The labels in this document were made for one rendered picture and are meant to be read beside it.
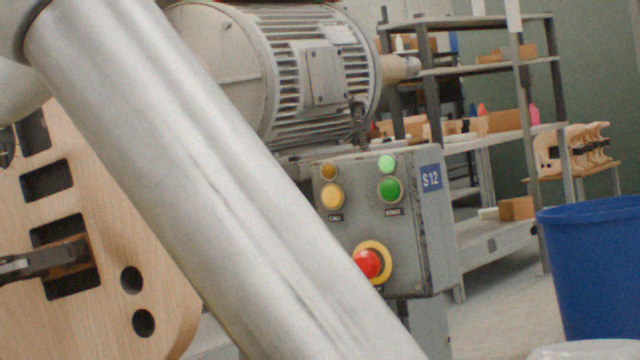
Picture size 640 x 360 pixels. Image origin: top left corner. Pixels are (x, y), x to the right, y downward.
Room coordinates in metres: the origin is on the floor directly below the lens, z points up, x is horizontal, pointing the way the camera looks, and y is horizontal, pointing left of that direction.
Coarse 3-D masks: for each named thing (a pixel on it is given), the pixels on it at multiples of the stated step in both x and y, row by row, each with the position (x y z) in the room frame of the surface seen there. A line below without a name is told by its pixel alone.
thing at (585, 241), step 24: (552, 216) 4.25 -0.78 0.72; (576, 216) 4.17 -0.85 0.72; (600, 216) 4.13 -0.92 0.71; (624, 216) 4.12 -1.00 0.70; (552, 240) 4.29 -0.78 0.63; (576, 240) 4.19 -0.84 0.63; (600, 240) 4.15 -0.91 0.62; (624, 240) 4.13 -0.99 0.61; (552, 264) 4.33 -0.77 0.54; (576, 264) 4.21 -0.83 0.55; (600, 264) 4.16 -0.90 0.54; (624, 264) 4.14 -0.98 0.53; (576, 288) 4.23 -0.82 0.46; (600, 288) 4.17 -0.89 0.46; (624, 288) 4.15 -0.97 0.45; (576, 312) 4.25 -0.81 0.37; (600, 312) 4.18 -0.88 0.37; (624, 312) 4.15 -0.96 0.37; (576, 336) 4.27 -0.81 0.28; (600, 336) 4.19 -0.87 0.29; (624, 336) 4.16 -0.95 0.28
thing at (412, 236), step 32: (320, 160) 1.68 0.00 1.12; (352, 160) 1.65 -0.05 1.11; (416, 160) 1.61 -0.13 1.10; (320, 192) 1.67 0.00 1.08; (352, 192) 1.65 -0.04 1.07; (416, 192) 1.60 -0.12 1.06; (352, 224) 1.65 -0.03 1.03; (384, 224) 1.62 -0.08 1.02; (416, 224) 1.60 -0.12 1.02; (448, 224) 1.67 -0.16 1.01; (352, 256) 1.65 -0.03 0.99; (384, 256) 1.62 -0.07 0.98; (416, 256) 1.60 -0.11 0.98; (448, 256) 1.65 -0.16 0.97; (384, 288) 1.63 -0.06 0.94; (416, 288) 1.61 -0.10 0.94; (448, 288) 1.64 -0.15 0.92
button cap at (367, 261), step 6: (360, 252) 1.62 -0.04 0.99; (366, 252) 1.62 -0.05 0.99; (372, 252) 1.62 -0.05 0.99; (354, 258) 1.62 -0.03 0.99; (360, 258) 1.62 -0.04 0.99; (366, 258) 1.61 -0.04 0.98; (372, 258) 1.61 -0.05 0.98; (378, 258) 1.62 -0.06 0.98; (360, 264) 1.62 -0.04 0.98; (366, 264) 1.61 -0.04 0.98; (372, 264) 1.61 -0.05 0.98; (378, 264) 1.61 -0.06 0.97; (366, 270) 1.61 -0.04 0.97; (372, 270) 1.61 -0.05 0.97; (378, 270) 1.61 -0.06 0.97; (366, 276) 1.61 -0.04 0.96; (372, 276) 1.61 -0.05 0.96
